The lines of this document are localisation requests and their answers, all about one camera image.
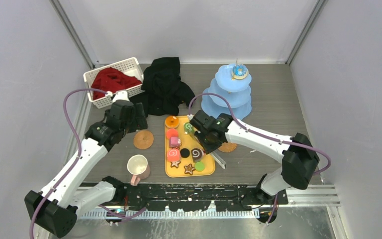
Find green roll cake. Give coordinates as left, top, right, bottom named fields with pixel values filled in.
left=184, top=122, right=195, bottom=135

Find metal tongs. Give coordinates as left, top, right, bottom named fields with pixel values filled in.
left=185, top=134, right=226, bottom=169

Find chocolate swirl roll cake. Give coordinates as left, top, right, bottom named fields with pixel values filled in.
left=191, top=148, right=205, bottom=163

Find blue three-tier cake stand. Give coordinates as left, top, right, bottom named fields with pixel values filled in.
left=201, top=62, right=252, bottom=120

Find blue donut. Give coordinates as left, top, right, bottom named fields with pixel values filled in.
left=231, top=64, right=249, bottom=80

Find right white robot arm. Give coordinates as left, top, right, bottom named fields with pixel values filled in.
left=188, top=110, right=319, bottom=205

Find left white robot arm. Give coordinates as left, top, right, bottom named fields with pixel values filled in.
left=24, top=100, right=148, bottom=238

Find right woven coaster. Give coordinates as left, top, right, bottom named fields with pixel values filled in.
left=218, top=142, right=237, bottom=153

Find woven coaster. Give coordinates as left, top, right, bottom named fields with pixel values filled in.
left=218, top=142, right=237, bottom=153
left=133, top=130, right=154, bottom=150

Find left woven coaster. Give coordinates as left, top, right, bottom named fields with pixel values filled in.
left=133, top=130, right=154, bottom=150

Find black round cookie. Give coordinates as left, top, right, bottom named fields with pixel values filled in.
left=180, top=148, right=190, bottom=158

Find yellow tray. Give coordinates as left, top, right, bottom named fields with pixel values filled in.
left=164, top=116, right=216, bottom=178

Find green round macaron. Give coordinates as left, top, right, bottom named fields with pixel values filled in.
left=194, top=162, right=205, bottom=172

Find red cloth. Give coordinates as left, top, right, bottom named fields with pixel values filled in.
left=92, top=67, right=142, bottom=93

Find pink cube cake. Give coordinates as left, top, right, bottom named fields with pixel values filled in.
left=169, top=136, right=182, bottom=148

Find red round cake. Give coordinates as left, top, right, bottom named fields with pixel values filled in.
left=166, top=128, right=179, bottom=139

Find white plastic basket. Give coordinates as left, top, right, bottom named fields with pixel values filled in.
left=83, top=57, right=144, bottom=97

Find orange donut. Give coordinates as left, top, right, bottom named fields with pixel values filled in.
left=165, top=116, right=180, bottom=128

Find brown star cookie right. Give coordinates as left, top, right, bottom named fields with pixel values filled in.
left=184, top=164, right=195, bottom=175

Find brown star cookie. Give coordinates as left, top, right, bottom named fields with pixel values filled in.
left=170, top=160, right=181, bottom=168
left=184, top=164, right=195, bottom=175

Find pink swirl roll cake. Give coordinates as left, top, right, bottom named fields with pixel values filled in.
left=167, top=148, right=181, bottom=162

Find black cloth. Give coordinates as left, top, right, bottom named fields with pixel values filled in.
left=141, top=57, right=195, bottom=116

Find brown star cookie left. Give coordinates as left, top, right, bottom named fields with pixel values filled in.
left=170, top=160, right=181, bottom=168

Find pink mug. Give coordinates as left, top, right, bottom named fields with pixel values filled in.
left=127, top=154, right=151, bottom=186

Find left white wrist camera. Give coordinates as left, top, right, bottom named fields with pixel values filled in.
left=112, top=91, right=130, bottom=104

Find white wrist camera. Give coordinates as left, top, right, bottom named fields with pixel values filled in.
left=112, top=91, right=130, bottom=104
left=187, top=114, right=194, bottom=121

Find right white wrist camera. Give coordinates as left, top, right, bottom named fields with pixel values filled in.
left=187, top=114, right=194, bottom=121

